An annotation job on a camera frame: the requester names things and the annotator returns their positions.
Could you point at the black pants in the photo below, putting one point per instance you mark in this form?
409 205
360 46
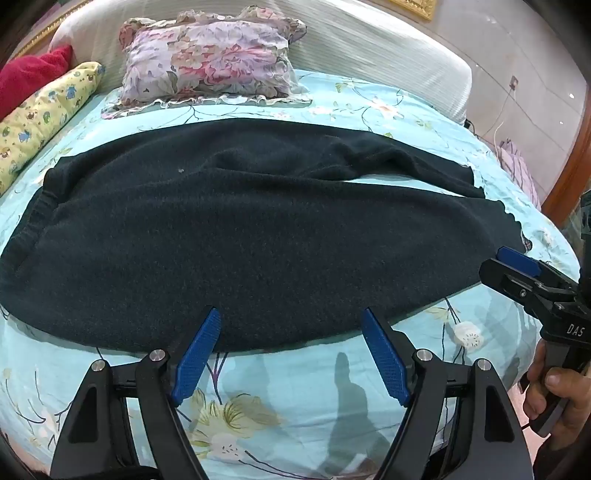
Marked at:
231 230

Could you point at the gold picture frame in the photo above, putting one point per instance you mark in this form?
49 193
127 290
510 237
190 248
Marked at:
418 7

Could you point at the purple checked cloth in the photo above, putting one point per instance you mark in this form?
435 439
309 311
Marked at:
519 168

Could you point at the purple floral pillow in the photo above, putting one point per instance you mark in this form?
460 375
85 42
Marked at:
207 60

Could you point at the white ribbed headboard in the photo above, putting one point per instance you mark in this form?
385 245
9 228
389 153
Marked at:
369 50

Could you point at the teal floral bed sheet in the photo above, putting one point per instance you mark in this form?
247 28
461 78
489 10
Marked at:
286 406

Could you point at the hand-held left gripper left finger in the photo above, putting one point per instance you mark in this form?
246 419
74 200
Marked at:
196 357

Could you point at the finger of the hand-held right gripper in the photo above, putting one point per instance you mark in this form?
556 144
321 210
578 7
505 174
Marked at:
505 277
517 257

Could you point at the wooden framed glass door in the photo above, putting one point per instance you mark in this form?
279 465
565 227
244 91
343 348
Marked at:
570 184

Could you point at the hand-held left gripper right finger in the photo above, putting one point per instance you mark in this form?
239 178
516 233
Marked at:
385 357

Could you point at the person's right hand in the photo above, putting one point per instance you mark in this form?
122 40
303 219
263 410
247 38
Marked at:
572 392

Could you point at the yellow floral pillow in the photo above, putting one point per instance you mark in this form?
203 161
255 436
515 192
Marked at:
41 115

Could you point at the red pillow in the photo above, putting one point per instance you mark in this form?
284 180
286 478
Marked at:
32 76

